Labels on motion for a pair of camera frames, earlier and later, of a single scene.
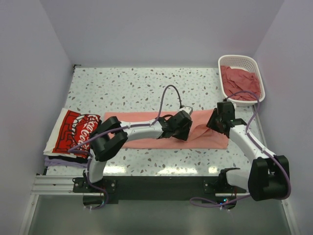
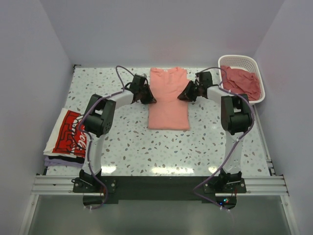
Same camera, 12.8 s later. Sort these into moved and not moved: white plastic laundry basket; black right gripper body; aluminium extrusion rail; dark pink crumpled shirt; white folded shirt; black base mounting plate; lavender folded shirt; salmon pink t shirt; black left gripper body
Moved: black left gripper body; salmon pink t shirt; black right gripper body
Not moved: aluminium extrusion rail; white folded shirt; white plastic laundry basket; lavender folded shirt; black base mounting plate; dark pink crumpled shirt
